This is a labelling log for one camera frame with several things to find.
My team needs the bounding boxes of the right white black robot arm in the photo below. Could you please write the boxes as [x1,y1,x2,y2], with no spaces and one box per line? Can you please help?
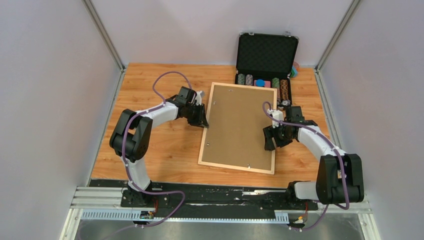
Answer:
[262,101,365,210]

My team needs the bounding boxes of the aluminium front rail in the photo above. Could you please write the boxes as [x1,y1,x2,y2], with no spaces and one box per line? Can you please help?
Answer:
[70,186,373,215]

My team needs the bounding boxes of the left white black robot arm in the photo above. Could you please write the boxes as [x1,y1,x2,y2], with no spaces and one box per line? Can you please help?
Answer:
[109,86,209,207]

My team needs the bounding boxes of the grey purple chip stack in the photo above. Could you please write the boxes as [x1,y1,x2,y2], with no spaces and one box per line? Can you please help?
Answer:
[236,73,254,86]

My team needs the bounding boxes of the grey slotted cable duct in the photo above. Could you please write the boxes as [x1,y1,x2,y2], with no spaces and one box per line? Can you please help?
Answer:
[80,209,290,223]

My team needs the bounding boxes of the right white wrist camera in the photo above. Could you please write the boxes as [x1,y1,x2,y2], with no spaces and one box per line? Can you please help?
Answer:
[268,109,284,128]

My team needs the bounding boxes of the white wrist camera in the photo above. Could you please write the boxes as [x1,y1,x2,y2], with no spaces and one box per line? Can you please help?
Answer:
[193,90,205,106]
[268,109,284,128]

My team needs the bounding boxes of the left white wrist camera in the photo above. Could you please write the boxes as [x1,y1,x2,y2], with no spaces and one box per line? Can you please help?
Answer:
[193,90,205,106]

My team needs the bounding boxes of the blue dealer button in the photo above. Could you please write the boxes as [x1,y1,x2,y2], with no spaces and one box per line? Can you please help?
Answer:
[255,79,266,87]

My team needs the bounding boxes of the blue orange chip stack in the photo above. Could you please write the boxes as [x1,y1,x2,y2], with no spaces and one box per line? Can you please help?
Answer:
[280,79,291,108]

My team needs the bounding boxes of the light wooden picture frame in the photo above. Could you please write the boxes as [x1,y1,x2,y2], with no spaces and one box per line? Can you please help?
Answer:
[197,82,278,176]

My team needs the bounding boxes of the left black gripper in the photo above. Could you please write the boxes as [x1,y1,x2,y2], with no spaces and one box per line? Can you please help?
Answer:
[185,103,210,129]

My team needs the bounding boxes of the colourful objects behind case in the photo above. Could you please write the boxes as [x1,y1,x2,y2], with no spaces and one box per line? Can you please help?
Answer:
[290,61,300,78]

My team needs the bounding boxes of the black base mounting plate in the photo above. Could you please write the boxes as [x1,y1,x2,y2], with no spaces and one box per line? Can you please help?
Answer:
[120,180,320,220]

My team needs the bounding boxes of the black poker chip case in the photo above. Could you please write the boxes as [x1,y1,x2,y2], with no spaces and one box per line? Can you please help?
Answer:
[234,32,299,106]

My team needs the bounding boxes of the red playing card deck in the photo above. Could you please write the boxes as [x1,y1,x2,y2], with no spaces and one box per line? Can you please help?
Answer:
[253,80,272,88]

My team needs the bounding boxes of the green chip stack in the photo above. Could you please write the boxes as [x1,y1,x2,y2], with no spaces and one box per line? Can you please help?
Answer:
[271,77,281,105]

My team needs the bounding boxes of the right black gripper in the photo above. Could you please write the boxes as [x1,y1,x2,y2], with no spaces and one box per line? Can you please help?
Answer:
[262,121,293,151]

